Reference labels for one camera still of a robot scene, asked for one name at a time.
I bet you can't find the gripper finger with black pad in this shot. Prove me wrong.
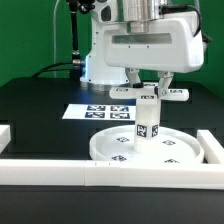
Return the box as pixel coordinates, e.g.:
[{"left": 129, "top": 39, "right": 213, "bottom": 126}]
[
  {"left": 125, "top": 68, "right": 143, "bottom": 88},
  {"left": 157, "top": 71, "right": 174, "bottom": 97}
]

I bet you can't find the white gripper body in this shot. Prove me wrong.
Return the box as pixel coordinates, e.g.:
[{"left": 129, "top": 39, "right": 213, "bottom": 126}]
[{"left": 103, "top": 13, "right": 204, "bottom": 73}]

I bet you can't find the white cross-shaped table base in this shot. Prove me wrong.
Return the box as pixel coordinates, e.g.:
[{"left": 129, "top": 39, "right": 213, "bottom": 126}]
[{"left": 109, "top": 83, "right": 189, "bottom": 101}]

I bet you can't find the white round table top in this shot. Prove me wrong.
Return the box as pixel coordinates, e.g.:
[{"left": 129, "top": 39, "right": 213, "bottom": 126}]
[{"left": 89, "top": 125, "right": 204, "bottom": 164}]

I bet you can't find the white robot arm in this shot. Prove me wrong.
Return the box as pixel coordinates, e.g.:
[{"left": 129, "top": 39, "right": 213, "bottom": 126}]
[{"left": 80, "top": 0, "right": 204, "bottom": 91}]

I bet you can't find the white marker sheet with tags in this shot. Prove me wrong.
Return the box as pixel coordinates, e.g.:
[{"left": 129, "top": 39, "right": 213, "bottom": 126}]
[{"left": 63, "top": 104, "right": 136, "bottom": 121}]

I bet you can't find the black cable on table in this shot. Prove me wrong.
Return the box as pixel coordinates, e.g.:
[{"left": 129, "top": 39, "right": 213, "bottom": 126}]
[{"left": 31, "top": 60, "right": 86, "bottom": 78}]

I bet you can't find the white hanging cable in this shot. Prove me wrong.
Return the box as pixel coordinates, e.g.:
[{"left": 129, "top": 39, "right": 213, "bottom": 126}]
[{"left": 53, "top": 0, "right": 62, "bottom": 79}]

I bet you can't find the white U-shaped boundary frame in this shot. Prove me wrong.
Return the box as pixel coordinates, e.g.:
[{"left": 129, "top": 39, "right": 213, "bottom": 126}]
[{"left": 0, "top": 125, "right": 224, "bottom": 190}]

